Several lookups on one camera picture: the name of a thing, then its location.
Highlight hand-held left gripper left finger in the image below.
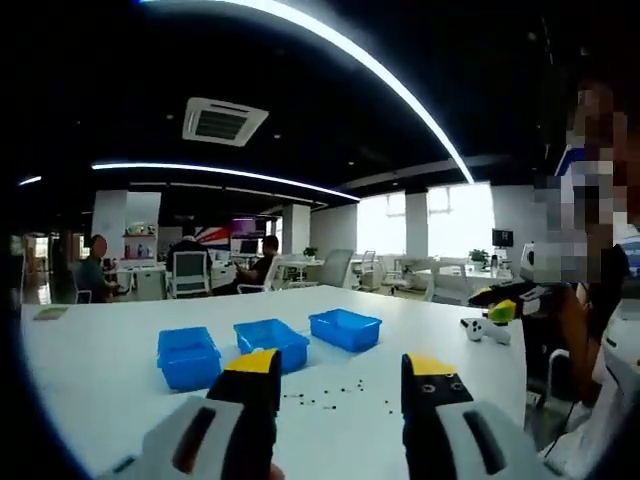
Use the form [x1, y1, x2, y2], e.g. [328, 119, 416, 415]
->
[97, 348, 284, 480]

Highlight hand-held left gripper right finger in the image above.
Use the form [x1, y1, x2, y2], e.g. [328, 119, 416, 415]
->
[401, 352, 566, 480]

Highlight black resistors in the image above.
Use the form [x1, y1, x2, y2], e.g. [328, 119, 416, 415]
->
[282, 379, 396, 416]

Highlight blue plastic bin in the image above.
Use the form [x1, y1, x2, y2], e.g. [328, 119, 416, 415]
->
[157, 326, 223, 392]
[308, 308, 383, 353]
[233, 318, 311, 375]

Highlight person's right hand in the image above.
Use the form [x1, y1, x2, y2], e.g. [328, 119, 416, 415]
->
[533, 285, 582, 327]

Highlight white game controller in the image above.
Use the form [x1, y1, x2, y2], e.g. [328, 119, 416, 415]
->
[459, 315, 512, 346]

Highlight black office chair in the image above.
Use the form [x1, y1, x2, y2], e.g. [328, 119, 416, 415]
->
[522, 314, 589, 406]

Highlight white mesh office chair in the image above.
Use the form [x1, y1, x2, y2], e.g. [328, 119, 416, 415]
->
[237, 254, 285, 294]
[168, 250, 211, 299]
[72, 272, 95, 305]

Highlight grey office chair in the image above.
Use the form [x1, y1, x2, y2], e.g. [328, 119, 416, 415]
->
[319, 248, 355, 290]

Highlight purple screen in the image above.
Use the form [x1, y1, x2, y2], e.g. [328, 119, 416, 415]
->
[230, 215, 266, 239]

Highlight white display shelf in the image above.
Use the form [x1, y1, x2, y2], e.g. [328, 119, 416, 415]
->
[122, 222, 159, 264]

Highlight curved ceiling light strip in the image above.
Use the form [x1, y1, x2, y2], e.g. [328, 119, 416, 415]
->
[91, 161, 361, 203]

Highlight long curved ceiling light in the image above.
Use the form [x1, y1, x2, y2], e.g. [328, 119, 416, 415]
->
[139, 0, 476, 184]

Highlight ceiling air conditioner vent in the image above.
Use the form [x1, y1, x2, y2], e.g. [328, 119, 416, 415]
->
[182, 97, 270, 147]

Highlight striped flag wall poster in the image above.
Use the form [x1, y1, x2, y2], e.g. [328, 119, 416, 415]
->
[192, 225, 232, 251]

